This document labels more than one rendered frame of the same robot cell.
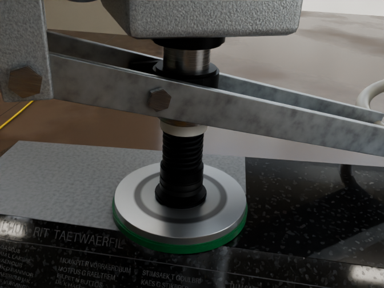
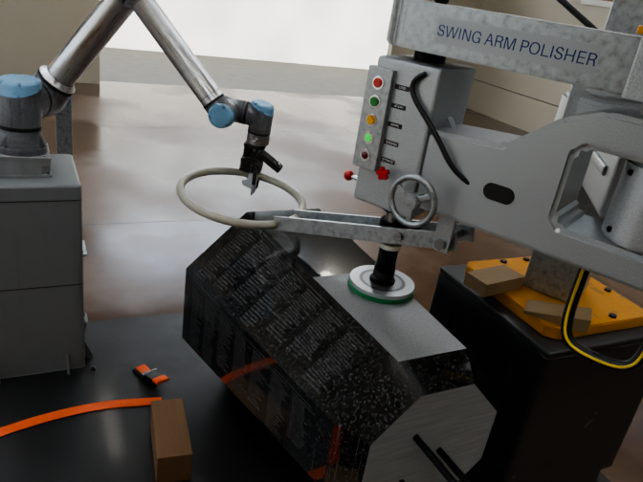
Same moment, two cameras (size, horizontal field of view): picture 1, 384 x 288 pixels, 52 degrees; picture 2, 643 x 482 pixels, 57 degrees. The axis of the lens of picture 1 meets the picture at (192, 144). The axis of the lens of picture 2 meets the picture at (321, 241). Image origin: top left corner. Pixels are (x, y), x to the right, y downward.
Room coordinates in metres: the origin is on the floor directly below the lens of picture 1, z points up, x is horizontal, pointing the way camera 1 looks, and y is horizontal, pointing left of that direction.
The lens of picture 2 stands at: (1.69, 1.30, 1.69)
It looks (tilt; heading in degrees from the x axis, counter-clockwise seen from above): 24 degrees down; 235
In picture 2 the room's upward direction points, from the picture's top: 9 degrees clockwise
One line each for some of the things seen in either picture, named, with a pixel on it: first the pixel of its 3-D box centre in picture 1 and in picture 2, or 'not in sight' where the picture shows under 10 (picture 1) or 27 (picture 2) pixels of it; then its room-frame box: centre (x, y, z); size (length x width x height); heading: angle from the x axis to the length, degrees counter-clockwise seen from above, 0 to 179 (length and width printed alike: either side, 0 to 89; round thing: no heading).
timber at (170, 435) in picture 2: not in sight; (169, 438); (1.09, -0.32, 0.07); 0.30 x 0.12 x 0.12; 77
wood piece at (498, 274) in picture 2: not in sight; (494, 280); (0.08, 0.10, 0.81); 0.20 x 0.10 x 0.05; 1
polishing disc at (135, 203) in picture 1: (180, 196); (382, 281); (0.53, 0.01, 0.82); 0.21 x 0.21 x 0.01
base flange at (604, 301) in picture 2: not in sight; (552, 291); (-0.17, 0.18, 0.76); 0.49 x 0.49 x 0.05; 83
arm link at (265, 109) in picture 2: not in sight; (260, 117); (0.62, -0.77, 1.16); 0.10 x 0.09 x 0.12; 143
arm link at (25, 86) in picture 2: not in sight; (20, 100); (1.42, -1.16, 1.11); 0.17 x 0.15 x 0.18; 53
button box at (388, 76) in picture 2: not in sight; (374, 119); (0.66, -0.01, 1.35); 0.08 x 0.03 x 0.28; 110
